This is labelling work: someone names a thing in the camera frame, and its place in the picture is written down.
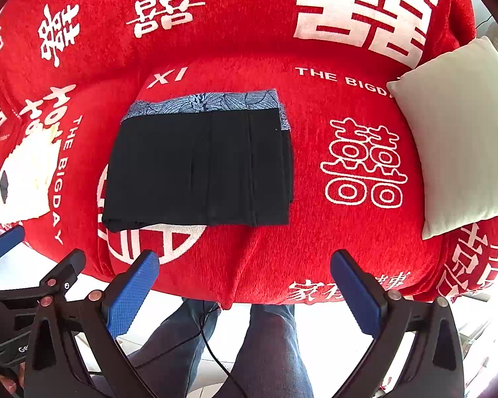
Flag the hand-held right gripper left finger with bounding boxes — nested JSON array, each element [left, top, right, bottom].
[[24, 250, 161, 398]]

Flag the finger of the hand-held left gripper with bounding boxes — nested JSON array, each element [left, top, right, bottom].
[[0, 249, 87, 305], [0, 225, 26, 268]]

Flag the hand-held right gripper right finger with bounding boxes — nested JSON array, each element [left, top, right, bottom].
[[330, 249, 465, 398]]

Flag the black pants with patterned waistband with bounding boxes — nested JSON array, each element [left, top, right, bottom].
[[101, 88, 295, 233]]

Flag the person's legs in jeans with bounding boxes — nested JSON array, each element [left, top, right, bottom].
[[89, 296, 223, 398]]

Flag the red printed cushion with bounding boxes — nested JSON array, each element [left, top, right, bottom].
[[0, 124, 64, 233]]

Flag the person's right leg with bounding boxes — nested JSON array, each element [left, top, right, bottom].
[[228, 303, 315, 398]]

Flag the white pillow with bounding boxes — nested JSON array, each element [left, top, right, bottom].
[[387, 36, 498, 241]]

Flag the red printed blanket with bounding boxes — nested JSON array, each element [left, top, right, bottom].
[[0, 0, 498, 310]]

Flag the black cable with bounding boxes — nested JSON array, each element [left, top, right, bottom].
[[83, 302, 246, 398]]

